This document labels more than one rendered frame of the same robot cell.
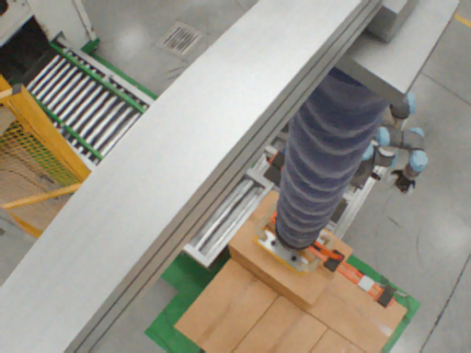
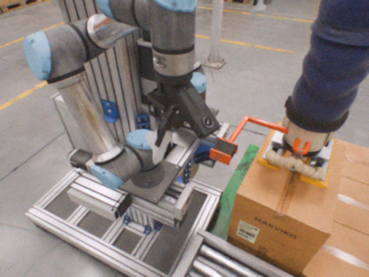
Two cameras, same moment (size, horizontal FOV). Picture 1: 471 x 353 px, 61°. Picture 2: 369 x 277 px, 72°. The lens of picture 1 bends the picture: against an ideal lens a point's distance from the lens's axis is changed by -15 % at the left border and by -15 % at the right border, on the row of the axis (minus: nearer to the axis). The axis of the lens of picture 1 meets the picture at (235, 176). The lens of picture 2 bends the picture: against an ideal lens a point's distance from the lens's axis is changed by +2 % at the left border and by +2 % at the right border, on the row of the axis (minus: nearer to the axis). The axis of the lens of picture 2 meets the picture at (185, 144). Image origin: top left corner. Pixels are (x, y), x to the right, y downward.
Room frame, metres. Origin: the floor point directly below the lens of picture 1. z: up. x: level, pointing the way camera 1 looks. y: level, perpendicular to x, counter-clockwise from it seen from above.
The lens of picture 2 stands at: (1.28, 0.42, 1.89)
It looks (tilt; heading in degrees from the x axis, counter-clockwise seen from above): 43 degrees down; 255
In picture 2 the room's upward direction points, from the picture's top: straight up
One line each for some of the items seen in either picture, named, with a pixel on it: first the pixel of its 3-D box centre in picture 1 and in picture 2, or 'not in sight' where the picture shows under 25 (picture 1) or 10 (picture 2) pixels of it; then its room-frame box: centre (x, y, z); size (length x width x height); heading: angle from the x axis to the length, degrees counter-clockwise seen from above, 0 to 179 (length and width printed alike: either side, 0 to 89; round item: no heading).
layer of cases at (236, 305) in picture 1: (292, 324); (324, 212); (0.10, -0.27, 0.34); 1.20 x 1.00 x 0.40; 46
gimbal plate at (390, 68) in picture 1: (365, 7); not in sight; (0.54, -0.28, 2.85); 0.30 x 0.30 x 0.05; 46
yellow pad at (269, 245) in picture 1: (282, 251); (321, 155); (0.48, -0.20, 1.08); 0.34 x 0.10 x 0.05; 45
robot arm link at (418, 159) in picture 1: (417, 163); not in sight; (0.61, -0.75, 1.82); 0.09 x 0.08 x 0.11; 165
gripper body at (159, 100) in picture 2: not in sight; (172, 95); (1.19, -0.02, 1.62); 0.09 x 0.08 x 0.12; 117
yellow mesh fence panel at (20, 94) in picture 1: (39, 193); not in sight; (0.97, 1.23, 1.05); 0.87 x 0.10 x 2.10; 98
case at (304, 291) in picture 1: (289, 254); (285, 191); (0.52, -0.27, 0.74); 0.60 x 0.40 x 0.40; 45
